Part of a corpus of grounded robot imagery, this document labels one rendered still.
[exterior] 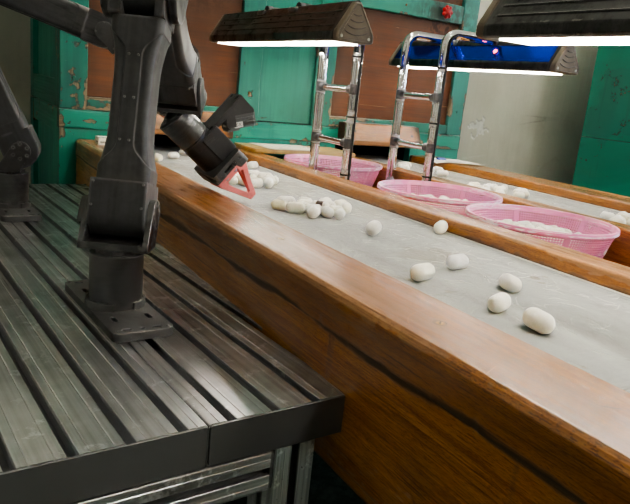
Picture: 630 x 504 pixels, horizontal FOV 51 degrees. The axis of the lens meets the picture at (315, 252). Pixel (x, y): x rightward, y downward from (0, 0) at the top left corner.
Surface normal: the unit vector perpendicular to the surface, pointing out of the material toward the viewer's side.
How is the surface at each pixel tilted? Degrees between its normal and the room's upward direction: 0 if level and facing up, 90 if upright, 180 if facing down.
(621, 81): 90
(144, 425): 0
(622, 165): 90
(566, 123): 90
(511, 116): 90
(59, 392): 0
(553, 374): 0
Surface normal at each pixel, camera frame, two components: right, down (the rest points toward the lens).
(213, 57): 0.49, 0.25
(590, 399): 0.10, -0.97
